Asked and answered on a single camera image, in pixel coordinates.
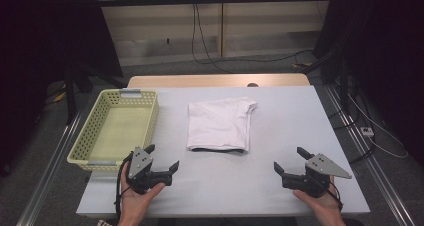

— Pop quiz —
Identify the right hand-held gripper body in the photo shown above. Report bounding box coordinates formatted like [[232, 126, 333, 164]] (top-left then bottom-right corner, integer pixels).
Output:
[[281, 152, 353, 199]]

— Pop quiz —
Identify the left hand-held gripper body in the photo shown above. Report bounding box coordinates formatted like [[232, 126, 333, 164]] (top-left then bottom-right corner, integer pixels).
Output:
[[127, 146, 174, 196]]

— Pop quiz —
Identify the pale yellow plastic basket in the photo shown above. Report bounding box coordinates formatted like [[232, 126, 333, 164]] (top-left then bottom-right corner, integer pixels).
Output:
[[66, 88, 160, 173]]

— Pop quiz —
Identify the white t-shirt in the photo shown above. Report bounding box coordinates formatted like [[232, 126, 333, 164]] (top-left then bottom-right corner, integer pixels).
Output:
[[186, 96, 259, 154]]

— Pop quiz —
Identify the person's right hand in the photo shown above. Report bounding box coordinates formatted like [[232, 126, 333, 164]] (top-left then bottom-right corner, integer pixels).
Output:
[[292, 182, 344, 220]]

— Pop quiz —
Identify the person's left hand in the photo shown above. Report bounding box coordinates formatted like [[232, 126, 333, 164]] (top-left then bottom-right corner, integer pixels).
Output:
[[119, 165, 167, 220]]

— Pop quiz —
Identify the white table cover sheet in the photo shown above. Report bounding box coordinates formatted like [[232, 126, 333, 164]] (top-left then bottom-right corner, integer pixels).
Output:
[[75, 85, 371, 219]]

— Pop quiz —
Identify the white power strip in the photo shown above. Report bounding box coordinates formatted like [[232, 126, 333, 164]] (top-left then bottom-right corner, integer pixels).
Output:
[[359, 126, 375, 138]]

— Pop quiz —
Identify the black metal stand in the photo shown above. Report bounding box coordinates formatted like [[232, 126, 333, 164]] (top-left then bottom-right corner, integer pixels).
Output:
[[311, 47, 352, 115], [62, 60, 128, 126]]

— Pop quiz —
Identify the wooden table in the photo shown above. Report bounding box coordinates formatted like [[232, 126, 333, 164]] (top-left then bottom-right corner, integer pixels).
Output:
[[127, 73, 311, 89]]

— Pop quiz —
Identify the black curtain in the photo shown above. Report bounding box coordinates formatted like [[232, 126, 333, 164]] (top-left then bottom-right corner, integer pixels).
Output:
[[312, 0, 424, 168], [0, 0, 125, 178]]

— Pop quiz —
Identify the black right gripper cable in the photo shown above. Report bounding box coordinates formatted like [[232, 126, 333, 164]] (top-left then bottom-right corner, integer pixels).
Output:
[[328, 188, 344, 211]]

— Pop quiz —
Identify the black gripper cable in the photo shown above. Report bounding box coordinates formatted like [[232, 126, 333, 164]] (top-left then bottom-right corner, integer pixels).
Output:
[[114, 152, 134, 219], [328, 188, 344, 211]]

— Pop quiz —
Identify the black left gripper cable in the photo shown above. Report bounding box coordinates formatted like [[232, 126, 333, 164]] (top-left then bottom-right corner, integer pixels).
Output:
[[114, 152, 134, 219]]

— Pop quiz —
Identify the silver metal floor rail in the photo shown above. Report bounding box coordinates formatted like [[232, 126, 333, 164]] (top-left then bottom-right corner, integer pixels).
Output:
[[15, 110, 84, 226], [323, 85, 417, 226]]

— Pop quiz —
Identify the black floor cable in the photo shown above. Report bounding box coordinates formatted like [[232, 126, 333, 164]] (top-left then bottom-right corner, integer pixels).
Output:
[[328, 85, 378, 164]]

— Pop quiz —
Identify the white floor cable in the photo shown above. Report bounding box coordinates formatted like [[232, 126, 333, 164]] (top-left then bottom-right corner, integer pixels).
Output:
[[346, 91, 410, 160]]

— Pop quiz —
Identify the black hanging cable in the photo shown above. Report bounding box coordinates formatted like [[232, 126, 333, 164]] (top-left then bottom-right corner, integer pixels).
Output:
[[190, 3, 315, 66], [194, 3, 233, 75]]

